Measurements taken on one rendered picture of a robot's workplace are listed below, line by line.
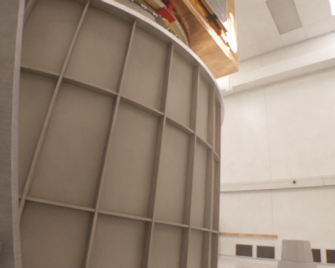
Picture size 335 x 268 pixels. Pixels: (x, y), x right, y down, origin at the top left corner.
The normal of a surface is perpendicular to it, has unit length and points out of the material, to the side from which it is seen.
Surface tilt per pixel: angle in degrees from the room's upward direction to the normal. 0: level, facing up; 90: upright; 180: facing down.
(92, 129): 90
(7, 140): 93
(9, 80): 93
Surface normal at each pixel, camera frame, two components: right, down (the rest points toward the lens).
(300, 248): -0.16, -0.49
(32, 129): 0.33, -0.34
